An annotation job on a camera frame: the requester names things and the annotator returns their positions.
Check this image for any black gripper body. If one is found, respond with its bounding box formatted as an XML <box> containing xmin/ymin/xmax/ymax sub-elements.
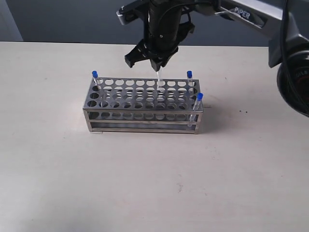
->
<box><xmin>142</xmin><ymin>0</ymin><xmax>195</xmax><ymax>57</ymax></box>

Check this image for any blue capped tube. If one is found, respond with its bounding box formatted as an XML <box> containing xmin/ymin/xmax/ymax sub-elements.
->
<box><xmin>92</xmin><ymin>71</ymin><xmax>98</xmax><ymax>89</ymax></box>
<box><xmin>188</xmin><ymin>93</ymin><xmax>203</xmax><ymax>127</ymax></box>
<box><xmin>156</xmin><ymin>69</ymin><xmax>165</xmax><ymax>94</ymax></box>
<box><xmin>186</xmin><ymin>71</ymin><xmax>194</xmax><ymax>97</ymax></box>

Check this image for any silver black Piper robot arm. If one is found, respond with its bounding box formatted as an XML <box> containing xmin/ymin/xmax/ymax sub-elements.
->
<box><xmin>116</xmin><ymin>0</ymin><xmax>309</xmax><ymax>116</ymax></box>

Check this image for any stainless steel test tube rack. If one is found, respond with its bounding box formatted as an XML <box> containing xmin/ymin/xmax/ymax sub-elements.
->
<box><xmin>83</xmin><ymin>77</ymin><xmax>203</xmax><ymax>134</ymax></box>

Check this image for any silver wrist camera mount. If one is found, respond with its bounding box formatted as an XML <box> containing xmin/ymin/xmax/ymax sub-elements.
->
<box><xmin>116</xmin><ymin>0</ymin><xmax>150</xmax><ymax>25</ymax></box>

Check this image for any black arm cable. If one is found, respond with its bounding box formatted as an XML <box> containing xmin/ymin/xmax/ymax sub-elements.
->
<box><xmin>154</xmin><ymin>0</ymin><xmax>309</xmax><ymax>114</ymax></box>

